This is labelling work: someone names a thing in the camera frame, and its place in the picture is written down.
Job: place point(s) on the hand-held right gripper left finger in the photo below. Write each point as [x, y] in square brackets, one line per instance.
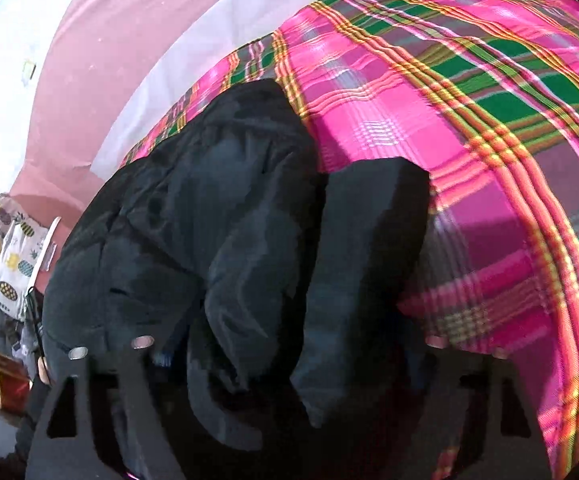
[134, 410]

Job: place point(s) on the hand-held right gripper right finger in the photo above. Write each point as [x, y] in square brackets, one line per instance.
[474, 440]

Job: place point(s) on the black jacket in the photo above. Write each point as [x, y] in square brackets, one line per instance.
[219, 210]

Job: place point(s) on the red gold box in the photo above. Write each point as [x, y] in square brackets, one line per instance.
[9, 382]

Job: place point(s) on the pineapple print cloth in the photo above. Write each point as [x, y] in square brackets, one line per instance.
[12, 255]

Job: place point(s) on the pink plaid blanket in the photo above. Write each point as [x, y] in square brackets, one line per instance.
[469, 160]

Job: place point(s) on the white bed sheet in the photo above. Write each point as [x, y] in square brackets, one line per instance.
[179, 85]

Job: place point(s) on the wall socket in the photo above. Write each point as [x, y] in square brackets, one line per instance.
[29, 68]

